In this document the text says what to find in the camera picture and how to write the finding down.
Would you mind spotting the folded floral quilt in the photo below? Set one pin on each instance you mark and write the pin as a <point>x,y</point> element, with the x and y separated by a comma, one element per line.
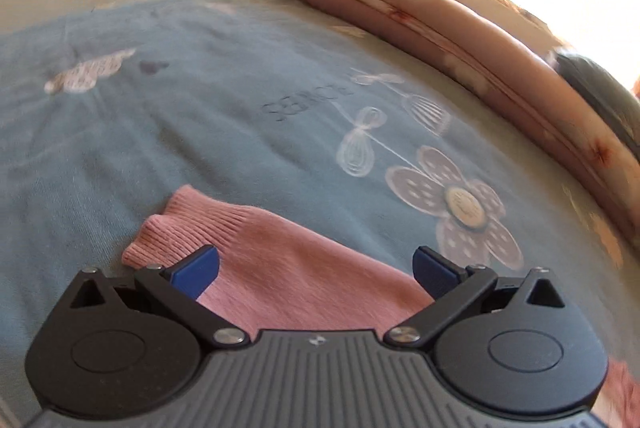
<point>450,17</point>

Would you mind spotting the blue floral bed sheet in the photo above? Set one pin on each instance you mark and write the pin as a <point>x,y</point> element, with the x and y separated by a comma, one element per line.
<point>150,132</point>

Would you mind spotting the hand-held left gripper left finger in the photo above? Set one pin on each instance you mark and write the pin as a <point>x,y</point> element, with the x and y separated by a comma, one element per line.
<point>195,269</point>

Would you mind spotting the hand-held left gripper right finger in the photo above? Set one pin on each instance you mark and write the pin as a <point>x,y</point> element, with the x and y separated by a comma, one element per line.
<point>437,273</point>

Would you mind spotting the grey-green pillow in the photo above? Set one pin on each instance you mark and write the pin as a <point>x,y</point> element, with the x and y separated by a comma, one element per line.
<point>600,92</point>

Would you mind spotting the pink and cream sweater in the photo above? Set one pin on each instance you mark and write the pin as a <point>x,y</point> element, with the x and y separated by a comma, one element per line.
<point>280,268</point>

